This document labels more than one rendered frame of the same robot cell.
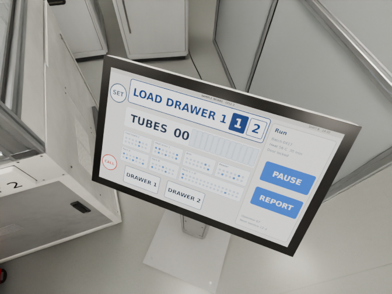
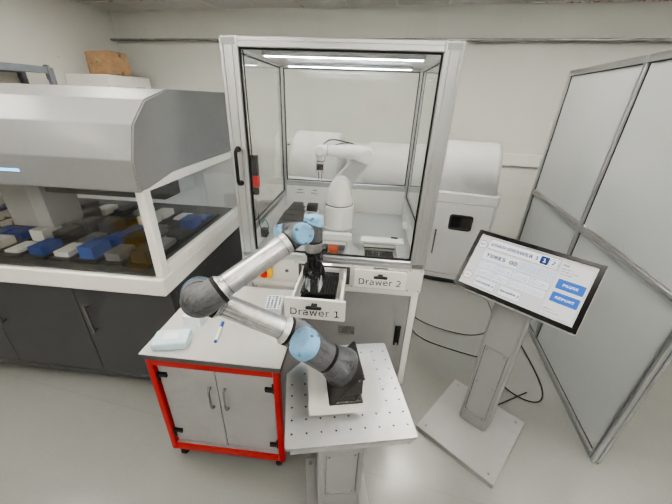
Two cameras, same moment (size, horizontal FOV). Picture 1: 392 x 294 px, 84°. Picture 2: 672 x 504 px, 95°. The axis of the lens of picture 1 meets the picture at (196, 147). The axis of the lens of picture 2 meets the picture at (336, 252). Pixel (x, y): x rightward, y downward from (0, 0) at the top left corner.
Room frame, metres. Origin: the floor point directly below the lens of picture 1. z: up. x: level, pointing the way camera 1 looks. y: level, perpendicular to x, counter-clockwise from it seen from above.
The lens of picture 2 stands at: (-1.25, 0.17, 1.76)
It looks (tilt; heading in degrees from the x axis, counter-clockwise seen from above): 26 degrees down; 28
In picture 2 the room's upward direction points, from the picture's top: 2 degrees clockwise
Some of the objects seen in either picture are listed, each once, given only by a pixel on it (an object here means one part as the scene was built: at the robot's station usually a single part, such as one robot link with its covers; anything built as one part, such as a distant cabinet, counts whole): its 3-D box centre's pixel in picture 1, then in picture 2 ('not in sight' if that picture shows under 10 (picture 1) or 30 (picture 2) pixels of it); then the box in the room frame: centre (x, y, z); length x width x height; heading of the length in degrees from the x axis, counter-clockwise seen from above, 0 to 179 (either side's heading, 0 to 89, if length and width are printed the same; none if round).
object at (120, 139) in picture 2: not in sight; (88, 227); (-0.29, 2.65, 0.89); 1.86 x 1.21 x 1.78; 113
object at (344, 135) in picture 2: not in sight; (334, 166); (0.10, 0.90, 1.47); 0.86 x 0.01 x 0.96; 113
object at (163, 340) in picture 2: not in sight; (172, 339); (-0.66, 1.28, 0.78); 0.15 x 0.10 x 0.04; 127
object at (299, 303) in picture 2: not in sight; (314, 308); (-0.24, 0.80, 0.87); 0.29 x 0.02 x 0.11; 113
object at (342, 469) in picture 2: not in sight; (339, 441); (-0.45, 0.53, 0.38); 0.30 x 0.30 x 0.76; 35
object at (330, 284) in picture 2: not in sight; (320, 286); (-0.05, 0.88, 0.87); 0.22 x 0.18 x 0.06; 23
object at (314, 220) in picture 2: not in sight; (312, 228); (-0.28, 0.79, 1.30); 0.09 x 0.08 x 0.11; 145
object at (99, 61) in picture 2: not in sight; (108, 64); (1.59, 5.30, 2.09); 0.41 x 0.33 x 0.29; 105
